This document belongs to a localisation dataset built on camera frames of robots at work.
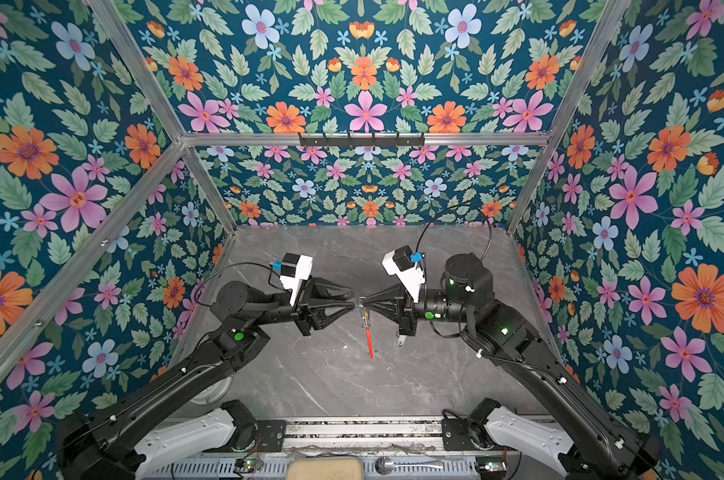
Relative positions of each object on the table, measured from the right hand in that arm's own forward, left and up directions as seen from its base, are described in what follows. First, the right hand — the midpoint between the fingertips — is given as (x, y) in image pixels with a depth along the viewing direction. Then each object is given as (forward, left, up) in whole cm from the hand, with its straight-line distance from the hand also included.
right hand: (368, 299), depth 54 cm
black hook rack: (+58, +4, -1) cm, 59 cm away
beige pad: (-23, +11, -35) cm, 44 cm away
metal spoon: (-22, -3, -37) cm, 43 cm away
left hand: (-2, +3, +3) cm, 5 cm away
